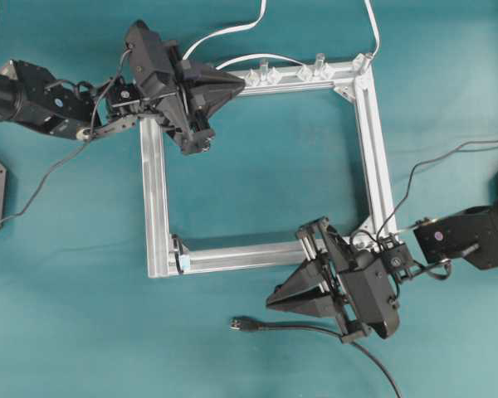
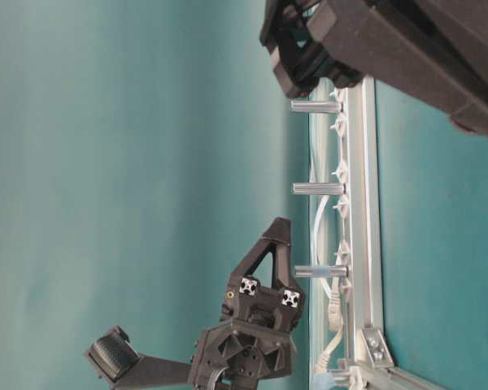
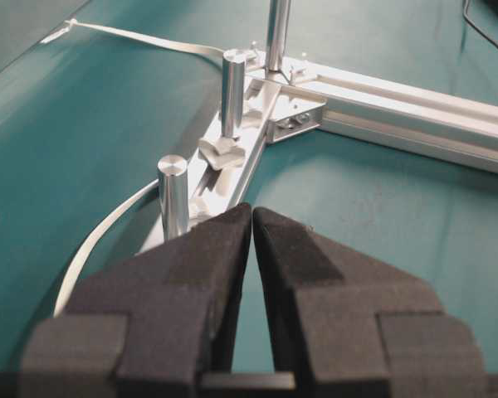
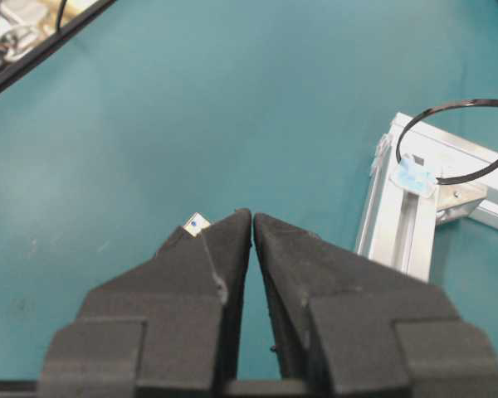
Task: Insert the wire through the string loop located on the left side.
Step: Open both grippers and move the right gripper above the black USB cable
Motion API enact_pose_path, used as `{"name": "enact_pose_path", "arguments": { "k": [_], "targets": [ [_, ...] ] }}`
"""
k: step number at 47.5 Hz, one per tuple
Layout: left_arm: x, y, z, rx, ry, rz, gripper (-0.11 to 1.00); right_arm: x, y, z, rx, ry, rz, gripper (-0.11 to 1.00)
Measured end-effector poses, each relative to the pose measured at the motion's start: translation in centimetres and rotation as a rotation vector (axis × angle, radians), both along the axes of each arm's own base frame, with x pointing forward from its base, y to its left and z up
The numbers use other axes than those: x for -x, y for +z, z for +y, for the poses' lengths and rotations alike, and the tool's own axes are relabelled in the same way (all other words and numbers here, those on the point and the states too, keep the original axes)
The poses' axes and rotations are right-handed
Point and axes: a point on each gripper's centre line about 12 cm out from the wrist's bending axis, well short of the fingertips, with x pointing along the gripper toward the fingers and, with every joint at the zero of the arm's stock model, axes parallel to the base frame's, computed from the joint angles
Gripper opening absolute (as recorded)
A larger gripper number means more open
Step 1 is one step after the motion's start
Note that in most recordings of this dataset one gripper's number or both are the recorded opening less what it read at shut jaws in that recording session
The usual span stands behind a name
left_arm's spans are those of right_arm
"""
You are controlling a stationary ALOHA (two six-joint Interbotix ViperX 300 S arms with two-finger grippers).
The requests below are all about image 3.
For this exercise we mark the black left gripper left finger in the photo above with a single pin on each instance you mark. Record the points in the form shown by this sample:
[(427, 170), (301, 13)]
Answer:
[(149, 326)]

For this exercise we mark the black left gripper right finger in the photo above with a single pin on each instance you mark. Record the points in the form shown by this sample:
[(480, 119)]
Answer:
[(348, 325)]

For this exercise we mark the near short metal post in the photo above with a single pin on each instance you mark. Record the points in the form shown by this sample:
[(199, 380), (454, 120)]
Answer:
[(173, 195)]

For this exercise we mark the short metal post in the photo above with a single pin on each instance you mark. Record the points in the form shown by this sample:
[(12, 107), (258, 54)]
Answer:
[(173, 195), (233, 75)]

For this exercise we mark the aluminium extrusion frame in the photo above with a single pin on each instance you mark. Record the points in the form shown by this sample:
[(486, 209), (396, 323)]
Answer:
[(278, 107)]

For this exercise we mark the middle short metal post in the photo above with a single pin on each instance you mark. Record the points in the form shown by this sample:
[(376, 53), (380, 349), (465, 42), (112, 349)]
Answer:
[(233, 75)]

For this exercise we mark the tall far metal post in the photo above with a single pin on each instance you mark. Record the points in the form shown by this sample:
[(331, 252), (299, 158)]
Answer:
[(276, 34)]

